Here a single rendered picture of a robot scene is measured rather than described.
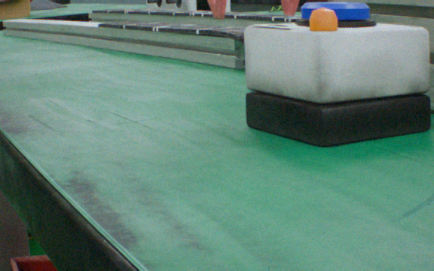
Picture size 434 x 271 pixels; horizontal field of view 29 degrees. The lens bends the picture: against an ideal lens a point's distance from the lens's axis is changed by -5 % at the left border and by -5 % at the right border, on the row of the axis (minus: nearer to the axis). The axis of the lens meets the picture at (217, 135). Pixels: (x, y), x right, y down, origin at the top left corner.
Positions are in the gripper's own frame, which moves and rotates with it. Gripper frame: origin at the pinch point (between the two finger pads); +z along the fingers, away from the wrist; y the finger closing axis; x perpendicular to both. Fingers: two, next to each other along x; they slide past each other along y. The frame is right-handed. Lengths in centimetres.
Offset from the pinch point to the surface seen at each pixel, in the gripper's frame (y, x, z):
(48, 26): -2, 63, 3
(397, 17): -5.2, -27.4, -0.4
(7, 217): -1, 106, 46
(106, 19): 18, 88, 4
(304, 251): -27, -49, 6
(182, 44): -1.3, 13.4, 4.2
